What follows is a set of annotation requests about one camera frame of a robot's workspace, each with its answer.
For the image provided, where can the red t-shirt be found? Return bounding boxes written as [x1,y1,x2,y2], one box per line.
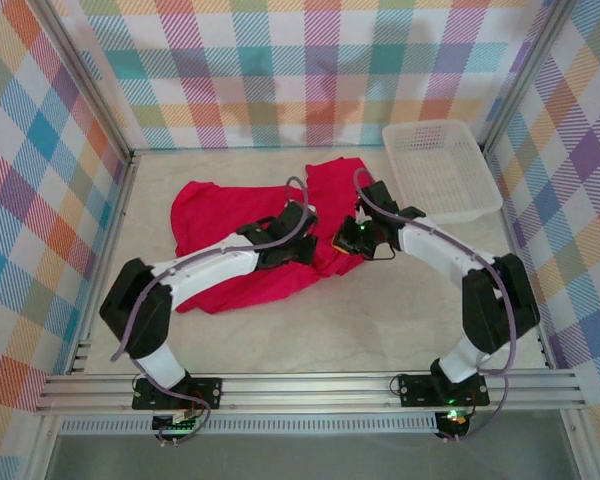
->
[169,156,376,315]

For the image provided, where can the white perforated plastic basket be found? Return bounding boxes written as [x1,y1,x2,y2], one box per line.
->
[382,119,505,224]

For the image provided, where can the long aluminium base rail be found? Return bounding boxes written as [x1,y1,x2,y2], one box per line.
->
[34,370,589,415]

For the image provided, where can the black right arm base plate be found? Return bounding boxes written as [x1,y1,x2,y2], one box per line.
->
[397,372,491,407]

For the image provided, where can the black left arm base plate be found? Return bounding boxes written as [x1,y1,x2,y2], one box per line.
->
[132,377,224,411]

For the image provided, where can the slotted grey cable duct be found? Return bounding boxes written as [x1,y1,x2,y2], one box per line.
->
[59,414,441,436]

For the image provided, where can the aluminium frame post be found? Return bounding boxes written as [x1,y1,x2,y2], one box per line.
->
[34,0,141,161]
[479,0,581,154]

